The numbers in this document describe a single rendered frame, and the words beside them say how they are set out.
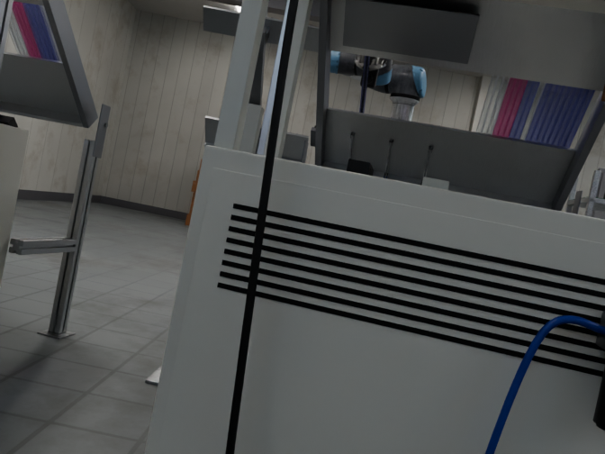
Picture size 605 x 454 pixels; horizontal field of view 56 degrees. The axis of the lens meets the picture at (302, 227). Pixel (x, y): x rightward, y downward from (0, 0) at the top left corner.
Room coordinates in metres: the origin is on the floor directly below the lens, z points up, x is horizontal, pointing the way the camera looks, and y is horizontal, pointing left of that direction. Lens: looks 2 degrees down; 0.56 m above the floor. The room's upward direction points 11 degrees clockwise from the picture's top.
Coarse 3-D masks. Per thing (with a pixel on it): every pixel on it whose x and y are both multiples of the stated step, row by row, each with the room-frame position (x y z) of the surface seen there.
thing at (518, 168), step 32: (352, 128) 1.62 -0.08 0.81; (384, 128) 1.59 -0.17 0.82; (416, 128) 1.56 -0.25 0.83; (448, 128) 1.54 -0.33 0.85; (384, 160) 1.67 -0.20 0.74; (416, 160) 1.64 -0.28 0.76; (448, 160) 1.61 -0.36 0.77; (480, 160) 1.58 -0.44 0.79; (512, 160) 1.55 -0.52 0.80; (544, 160) 1.53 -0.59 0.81; (512, 192) 1.62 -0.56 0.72; (544, 192) 1.60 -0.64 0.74
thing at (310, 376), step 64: (256, 0) 0.81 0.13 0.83; (512, 0) 1.04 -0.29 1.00; (576, 0) 0.99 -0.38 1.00; (256, 64) 0.83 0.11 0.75; (256, 192) 0.79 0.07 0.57; (320, 192) 0.77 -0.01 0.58; (256, 256) 0.73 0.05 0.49; (320, 256) 0.77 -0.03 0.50; (384, 256) 0.75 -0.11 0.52; (448, 256) 0.74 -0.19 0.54; (512, 256) 0.73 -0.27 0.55; (576, 256) 0.71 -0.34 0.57; (192, 320) 0.80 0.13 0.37; (256, 320) 0.78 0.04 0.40; (320, 320) 0.77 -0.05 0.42; (384, 320) 0.75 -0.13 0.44; (448, 320) 0.74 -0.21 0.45; (512, 320) 0.72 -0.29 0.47; (576, 320) 0.68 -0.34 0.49; (192, 384) 0.79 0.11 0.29; (256, 384) 0.78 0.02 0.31; (320, 384) 0.76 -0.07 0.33; (384, 384) 0.75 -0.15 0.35; (448, 384) 0.74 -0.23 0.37; (512, 384) 0.68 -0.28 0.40; (576, 384) 0.71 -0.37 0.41; (192, 448) 0.79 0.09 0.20; (256, 448) 0.78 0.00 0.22; (320, 448) 0.76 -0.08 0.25; (384, 448) 0.75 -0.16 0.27; (448, 448) 0.73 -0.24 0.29; (512, 448) 0.72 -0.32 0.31; (576, 448) 0.71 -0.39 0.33
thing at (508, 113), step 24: (504, 96) 1.44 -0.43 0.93; (528, 96) 1.42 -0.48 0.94; (552, 96) 1.41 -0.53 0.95; (576, 96) 1.39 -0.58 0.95; (480, 120) 1.50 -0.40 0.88; (504, 120) 1.48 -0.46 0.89; (528, 120) 1.47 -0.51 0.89; (552, 120) 1.45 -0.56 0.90; (576, 120) 1.43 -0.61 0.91; (552, 144) 1.50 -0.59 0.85
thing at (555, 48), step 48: (336, 0) 1.37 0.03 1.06; (384, 0) 1.34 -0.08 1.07; (432, 0) 1.31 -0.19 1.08; (480, 0) 1.28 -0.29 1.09; (336, 48) 1.46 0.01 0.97; (384, 48) 1.38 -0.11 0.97; (432, 48) 1.35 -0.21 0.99; (480, 48) 1.36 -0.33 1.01; (528, 48) 1.33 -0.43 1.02; (576, 48) 1.30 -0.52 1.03
